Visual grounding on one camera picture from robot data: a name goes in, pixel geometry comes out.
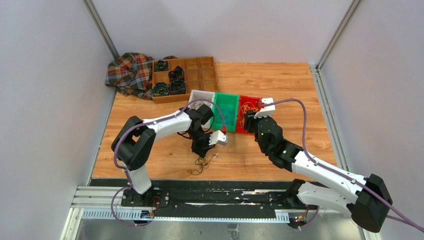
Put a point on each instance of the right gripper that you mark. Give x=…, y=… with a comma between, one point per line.
x=249, y=120

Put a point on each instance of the aluminium frame rail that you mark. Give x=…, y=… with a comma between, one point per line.
x=96, y=214

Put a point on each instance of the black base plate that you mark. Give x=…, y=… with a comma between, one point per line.
x=216, y=199

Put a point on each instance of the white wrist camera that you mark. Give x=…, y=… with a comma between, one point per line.
x=218, y=138
x=266, y=108

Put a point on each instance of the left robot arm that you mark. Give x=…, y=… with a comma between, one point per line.
x=133, y=145

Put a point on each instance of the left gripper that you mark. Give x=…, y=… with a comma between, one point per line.
x=202, y=150

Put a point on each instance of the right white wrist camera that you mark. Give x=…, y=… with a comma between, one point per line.
x=266, y=108

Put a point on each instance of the rolled dark belt middle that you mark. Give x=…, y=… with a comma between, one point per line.
x=177, y=74

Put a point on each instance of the rolled dark patterned belt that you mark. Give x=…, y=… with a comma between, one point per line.
x=177, y=87

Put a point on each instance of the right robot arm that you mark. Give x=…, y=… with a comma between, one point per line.
x=365, y=199

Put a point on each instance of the white plastic bin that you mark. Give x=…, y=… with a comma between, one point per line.
x=197, y=99

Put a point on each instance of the red plastic bin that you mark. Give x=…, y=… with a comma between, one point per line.
x=246, y=103

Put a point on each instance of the green plastic bin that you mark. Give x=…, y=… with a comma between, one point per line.
x=228, y=104

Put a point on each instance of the wooden compartment tray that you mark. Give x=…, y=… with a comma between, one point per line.
x=199, y=74

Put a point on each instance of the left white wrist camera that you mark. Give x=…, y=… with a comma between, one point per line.
x=218, y=138

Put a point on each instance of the rolled green-black belt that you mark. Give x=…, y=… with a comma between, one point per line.
x=160, y=89

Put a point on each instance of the rolled dark belt top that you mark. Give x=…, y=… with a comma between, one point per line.
x=161, y=66

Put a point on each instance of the plaid cloth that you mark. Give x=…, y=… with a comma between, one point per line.
x=131, y=75

